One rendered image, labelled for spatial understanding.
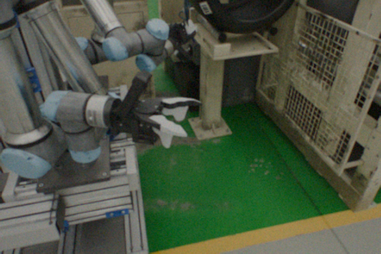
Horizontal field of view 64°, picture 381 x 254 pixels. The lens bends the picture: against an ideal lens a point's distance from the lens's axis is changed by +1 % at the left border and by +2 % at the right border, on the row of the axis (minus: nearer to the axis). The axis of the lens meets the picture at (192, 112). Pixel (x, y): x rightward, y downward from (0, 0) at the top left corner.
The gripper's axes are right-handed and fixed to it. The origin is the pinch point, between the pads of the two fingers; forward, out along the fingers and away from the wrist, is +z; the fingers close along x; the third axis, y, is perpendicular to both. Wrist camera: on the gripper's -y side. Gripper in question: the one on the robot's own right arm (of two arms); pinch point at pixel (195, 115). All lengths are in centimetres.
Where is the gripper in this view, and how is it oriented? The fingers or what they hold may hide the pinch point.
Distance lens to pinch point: 65.3
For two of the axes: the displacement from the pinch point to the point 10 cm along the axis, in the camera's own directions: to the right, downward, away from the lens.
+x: -2.1, 4.5, -8.7
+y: -0.2, 8.9, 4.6
